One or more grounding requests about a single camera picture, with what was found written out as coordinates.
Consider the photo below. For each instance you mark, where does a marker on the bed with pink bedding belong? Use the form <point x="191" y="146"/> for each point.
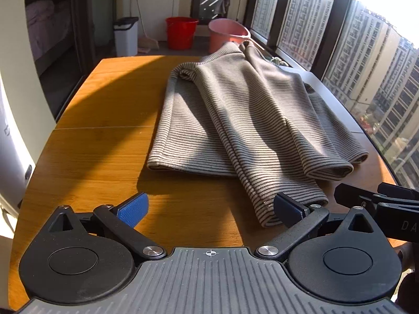
<point x="45" y="23"/>

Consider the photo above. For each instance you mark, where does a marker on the dark window frame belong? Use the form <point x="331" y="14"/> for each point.
<point x="281" y="9"/>

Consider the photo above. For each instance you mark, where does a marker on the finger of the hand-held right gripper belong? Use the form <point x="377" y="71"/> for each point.
<point x="397" y="189"/>
<point x="348" y="196"/>

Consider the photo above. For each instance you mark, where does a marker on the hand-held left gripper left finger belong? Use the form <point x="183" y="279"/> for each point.
<point x="134" y="208"/>

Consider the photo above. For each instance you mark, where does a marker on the grey hanging cloth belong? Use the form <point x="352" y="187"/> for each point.
<point x="225" y="1"/>

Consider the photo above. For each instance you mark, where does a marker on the white cylindrical appliance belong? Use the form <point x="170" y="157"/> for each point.
<point x="13" y="144"/>

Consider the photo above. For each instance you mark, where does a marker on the striped knit sweater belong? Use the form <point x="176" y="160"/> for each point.
<point x="235" y="111"/>

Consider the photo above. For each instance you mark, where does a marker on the white trash bin black lid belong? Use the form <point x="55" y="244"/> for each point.
<point x="126" y="37"/>

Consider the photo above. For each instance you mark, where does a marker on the pink plastic basin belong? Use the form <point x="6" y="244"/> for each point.
<point x="222" y="37"/>

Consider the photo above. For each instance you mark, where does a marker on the broom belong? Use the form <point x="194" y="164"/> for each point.
<point x="149" y="44"/>

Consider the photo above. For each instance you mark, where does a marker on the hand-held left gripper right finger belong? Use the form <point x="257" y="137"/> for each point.
<point x="288" y="210"/>

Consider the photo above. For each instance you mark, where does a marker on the dark sliding door frame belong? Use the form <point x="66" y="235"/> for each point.
<point x="83" y="23"/>

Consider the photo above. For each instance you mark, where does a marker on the red plastic bucket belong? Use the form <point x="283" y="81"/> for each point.
<point x="181" y="34"/>

